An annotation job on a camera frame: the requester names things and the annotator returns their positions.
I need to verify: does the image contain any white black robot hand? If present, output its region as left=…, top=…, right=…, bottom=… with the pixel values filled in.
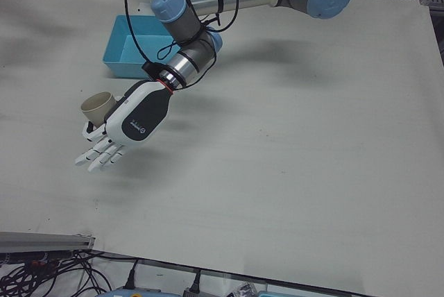
left=74, top=80, right=173, bottom=173

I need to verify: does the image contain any beige paper cup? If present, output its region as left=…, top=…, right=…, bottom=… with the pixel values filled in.
left=80, top=92, right=119, bottom=127

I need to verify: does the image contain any light blue plastic bin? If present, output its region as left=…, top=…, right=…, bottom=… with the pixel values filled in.
left=102, top=15, right=185, bottom=79

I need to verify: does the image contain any grey-blue teach pendant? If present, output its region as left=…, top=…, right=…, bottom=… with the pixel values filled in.
left=96, top=285, right=164, bottom=297

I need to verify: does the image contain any black power strip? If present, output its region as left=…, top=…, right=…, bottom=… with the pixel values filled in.
left=0, top=251, right=49, bottom=267

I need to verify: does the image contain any teal flat device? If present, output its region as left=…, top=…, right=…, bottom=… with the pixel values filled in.
left=265, top=289, right=313, bottom=297

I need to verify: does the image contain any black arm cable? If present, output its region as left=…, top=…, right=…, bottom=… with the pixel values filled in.
left=124, top=0, right=241, bottom=89

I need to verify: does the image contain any aluminium profile rail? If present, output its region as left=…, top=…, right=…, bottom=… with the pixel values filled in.
left=0, top=230, right=96, bottom=253

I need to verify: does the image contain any black plug with cable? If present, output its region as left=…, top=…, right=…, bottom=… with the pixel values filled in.
left=189, top=269, right=204, bottom=294
left=124, top=258, right=139, bottom=289

